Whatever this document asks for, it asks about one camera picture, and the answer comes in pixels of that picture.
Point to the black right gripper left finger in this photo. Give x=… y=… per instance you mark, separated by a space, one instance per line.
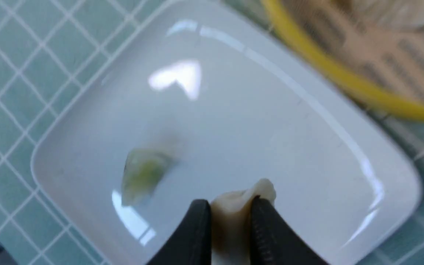
x=191 y=242

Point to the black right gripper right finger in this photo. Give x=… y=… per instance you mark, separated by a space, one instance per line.
x=273 y=242

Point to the white dumpling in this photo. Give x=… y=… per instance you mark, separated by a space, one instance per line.
x=231 y=223

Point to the green dumpling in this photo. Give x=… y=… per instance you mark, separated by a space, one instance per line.
x=142 y=172

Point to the white square plate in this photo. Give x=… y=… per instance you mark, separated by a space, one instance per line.
x=234 y=106

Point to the bamboo steamer basket yellow rim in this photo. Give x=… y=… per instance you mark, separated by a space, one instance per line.
x=376 y=63

